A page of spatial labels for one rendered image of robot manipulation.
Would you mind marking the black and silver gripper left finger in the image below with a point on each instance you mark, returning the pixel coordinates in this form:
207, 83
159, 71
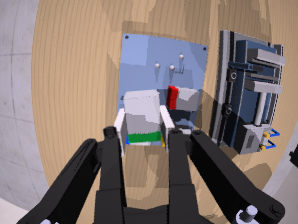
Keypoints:
64, 200

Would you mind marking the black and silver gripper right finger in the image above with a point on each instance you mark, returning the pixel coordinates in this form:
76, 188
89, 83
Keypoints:
230, 187

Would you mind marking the grey block with red end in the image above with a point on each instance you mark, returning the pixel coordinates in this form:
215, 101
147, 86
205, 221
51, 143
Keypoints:
180, 98

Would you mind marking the grey block with green end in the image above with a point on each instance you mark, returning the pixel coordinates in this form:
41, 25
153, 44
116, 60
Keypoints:
142, 111

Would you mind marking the grey block with yellow end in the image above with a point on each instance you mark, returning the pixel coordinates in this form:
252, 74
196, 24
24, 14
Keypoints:
184, 128

